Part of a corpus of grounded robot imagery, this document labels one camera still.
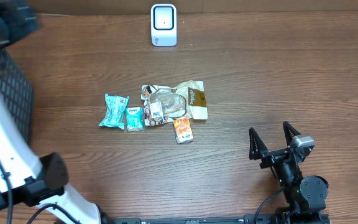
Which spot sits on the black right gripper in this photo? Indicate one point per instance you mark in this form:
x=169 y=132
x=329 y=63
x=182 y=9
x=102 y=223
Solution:
x=258 y=150

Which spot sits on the orange tissue pack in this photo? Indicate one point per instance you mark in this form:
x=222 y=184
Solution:
x=183 y=132

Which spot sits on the brown white snack bag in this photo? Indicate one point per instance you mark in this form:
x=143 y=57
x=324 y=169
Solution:
x=164 y=104

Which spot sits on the teal tissue pack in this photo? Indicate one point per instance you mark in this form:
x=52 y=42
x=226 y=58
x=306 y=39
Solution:
x=134 y=118

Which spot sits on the teal snack wrapper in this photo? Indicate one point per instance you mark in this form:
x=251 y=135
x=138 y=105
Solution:
x=115 y=109

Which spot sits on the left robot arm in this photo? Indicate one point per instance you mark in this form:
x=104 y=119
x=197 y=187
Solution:
x=40 y=182

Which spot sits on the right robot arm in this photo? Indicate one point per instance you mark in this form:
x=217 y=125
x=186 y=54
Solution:
x=305 y=196

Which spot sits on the white barcode scanner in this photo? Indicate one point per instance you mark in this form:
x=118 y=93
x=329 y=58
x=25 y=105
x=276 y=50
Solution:
x=163 y=25

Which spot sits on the grey plastic mesh basket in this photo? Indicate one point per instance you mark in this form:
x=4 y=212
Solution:
x=17 y=93

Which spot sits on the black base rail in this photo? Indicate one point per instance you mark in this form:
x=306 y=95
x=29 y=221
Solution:
x=191 y=221

